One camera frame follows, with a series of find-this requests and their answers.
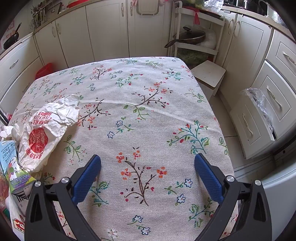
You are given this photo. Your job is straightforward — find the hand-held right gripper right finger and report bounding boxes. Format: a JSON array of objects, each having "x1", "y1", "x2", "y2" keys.
[{"x1": 194, "y1": 153, "x2": 272, "y2": 241}]

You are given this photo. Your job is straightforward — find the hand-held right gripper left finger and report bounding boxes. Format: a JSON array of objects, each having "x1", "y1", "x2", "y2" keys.
[{"x1": 24, "y1": 154, "x2": 102, "y2": 241}]

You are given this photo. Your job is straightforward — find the white paper bag red print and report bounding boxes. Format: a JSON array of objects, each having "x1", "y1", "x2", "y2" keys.
[{"x1": 18, "y1": 94, "x2": 80, "y2": 173}]

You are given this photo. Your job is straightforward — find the snack bag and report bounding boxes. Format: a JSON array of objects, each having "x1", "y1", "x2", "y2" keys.
[{"x1": 0, "y1": 140, "x2": 36, "y2": 200}]

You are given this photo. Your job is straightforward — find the red trash bin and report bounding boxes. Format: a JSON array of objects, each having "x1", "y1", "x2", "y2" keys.
[{"x1": 35, "y1": 62, "x2": 54, "y2": 80}]

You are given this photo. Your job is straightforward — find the open white drawer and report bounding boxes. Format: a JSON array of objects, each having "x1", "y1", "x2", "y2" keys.
[{"x1": 230, "y1": 97, "x2": 277, "y2": 160}]

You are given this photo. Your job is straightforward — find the white red printed packet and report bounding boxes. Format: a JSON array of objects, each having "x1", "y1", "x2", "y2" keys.
[{"x1": 8, "y1": 195, "x2": 31, "y2": 234}]

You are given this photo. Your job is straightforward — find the floral tablecloth table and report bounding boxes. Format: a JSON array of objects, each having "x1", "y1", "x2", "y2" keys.
[{"x1": 7, "y1": 56, "x2": 240, "y2": 241}]

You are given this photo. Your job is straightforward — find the crumpled white tissue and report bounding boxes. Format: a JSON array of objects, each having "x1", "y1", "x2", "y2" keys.
[{"x1": 0, "y1": 124, "x2": 23, "y2": 142}]

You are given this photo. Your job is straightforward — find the orange red snack packet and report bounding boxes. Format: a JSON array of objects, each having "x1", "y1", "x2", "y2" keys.
[{"x1": 0, "y1": 173, "x2": 11, "y2": 218}]

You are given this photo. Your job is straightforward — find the white stool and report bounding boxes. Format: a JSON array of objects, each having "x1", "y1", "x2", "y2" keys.
[{"x1": 191, "y1": 61, "x2": 226, "y2": 96}]

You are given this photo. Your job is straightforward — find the green vegetables on shelf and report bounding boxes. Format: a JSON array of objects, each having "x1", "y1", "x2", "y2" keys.
[{"x1": 177, "y1": 47, "x2": 210, "y2": 64}]

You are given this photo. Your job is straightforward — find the white shelf trolley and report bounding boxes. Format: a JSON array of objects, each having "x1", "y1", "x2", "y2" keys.
[{"x1": 173, "y1": 7, "x2": 226, "y2": 64}]

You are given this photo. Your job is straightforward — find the white plastic bag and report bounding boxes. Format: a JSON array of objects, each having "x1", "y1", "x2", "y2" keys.
[{"x1": 201, "y1": 30, "x2": 216, "y2": 49}]

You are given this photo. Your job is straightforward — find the black pan with glass lid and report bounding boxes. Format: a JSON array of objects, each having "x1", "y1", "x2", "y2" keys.
[{"x1": 165, "y1": 26, "x2": 206, "y2": 48}]

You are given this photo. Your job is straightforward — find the white kitchen base cabinets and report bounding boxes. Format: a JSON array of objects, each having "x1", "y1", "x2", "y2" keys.
[{"x1": 0, "y1": 0, "x2": 296, "y2": 160}]

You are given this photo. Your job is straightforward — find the black wok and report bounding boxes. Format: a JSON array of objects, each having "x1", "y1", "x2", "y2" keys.
[{"x1": 3, "y1": 22, "x2": 22, "y2": 50}]

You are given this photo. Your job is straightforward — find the crinkled clear plastic bag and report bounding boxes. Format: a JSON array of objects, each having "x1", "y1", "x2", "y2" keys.
[{"x1": 203, "y1": 0, "x2": 223, "y2": 13}]

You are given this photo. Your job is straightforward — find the red basin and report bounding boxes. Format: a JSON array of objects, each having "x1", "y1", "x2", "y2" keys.
[{"x1": 67, "y1": 0, "x2": 87, "y2": 8}]

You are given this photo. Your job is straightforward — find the white hanging cutting board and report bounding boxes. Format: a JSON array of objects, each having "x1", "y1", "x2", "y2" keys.
[{"x1": 136, "y1": 0, "x2": 160, "y2": 16}]

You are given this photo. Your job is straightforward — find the wall utensil rack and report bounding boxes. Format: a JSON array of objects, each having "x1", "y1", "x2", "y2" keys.
[{"x1": 31, "y1": 5, "x2": 50, "y2": 29}]

